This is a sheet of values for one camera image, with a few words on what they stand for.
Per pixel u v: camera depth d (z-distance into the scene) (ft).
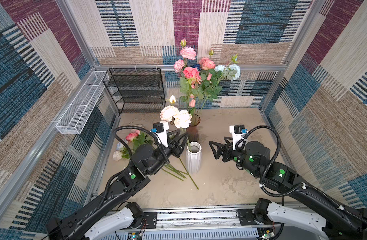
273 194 1.47
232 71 2.38
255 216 2.15
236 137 1.82
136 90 3.57
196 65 2.64
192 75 2.39
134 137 3.26
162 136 1.72
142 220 2.17
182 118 1.95
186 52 2.25
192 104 2.72
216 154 1.88
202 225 2.39
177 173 2.90
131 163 1.76
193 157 2.39
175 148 1.75
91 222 1.36
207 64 2.54
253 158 1.50
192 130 2.97
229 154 1.83
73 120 2.28
